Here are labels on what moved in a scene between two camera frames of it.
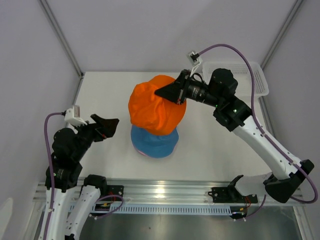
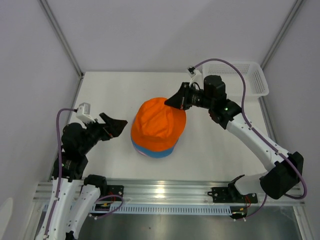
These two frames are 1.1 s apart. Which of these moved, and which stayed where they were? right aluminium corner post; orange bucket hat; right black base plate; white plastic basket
Moved: orange bucket hat
Stayed: right aluminium corner post; right black base plate; white plastic basket
